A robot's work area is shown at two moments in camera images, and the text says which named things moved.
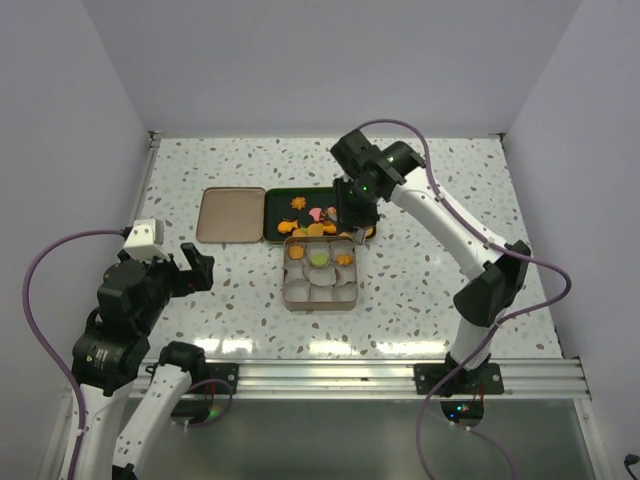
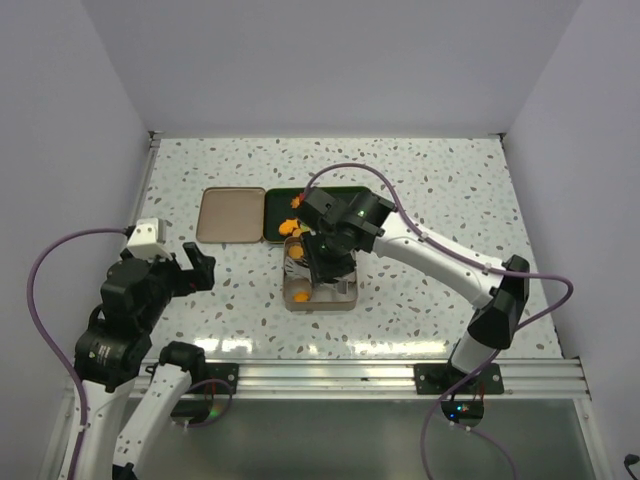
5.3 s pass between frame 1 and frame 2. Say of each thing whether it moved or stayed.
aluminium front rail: stayed
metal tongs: moved
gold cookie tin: stayed
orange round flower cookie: stayed
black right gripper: moved
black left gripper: stayed
